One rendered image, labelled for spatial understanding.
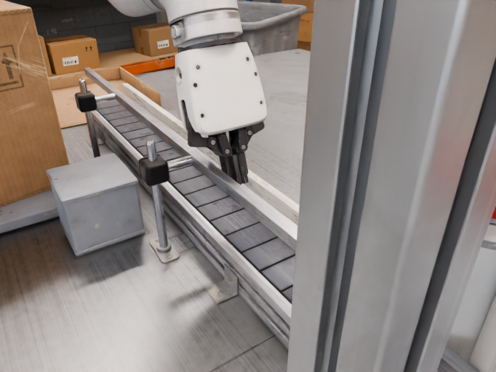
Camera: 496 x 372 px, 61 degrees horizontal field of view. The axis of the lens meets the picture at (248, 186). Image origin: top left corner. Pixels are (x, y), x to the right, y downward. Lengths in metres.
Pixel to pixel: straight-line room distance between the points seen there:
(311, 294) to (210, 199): 0.45
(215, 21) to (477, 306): 0.37
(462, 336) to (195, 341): 0.26
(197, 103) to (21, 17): 0.29
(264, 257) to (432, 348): 0.33
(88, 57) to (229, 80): 3.66
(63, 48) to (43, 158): 3.35
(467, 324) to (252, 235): 0.28
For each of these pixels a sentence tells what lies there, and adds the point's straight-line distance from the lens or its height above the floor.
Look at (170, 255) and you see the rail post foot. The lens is 0.58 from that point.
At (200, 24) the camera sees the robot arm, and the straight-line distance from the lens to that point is 0.50.
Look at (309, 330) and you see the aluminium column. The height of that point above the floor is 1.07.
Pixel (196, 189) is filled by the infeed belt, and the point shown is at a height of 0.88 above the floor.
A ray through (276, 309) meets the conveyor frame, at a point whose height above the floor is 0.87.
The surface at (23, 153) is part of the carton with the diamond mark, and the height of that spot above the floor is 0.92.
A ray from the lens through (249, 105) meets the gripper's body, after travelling 0.52.
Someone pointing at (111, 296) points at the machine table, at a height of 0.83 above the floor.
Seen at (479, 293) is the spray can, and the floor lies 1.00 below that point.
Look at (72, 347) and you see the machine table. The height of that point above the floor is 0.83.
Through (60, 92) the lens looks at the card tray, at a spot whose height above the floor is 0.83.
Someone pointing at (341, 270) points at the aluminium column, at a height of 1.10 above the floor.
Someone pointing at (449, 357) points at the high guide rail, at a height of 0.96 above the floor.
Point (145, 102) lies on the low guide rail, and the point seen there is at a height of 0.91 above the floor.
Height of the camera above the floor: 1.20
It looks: 31 degrees down
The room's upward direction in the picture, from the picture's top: straight up
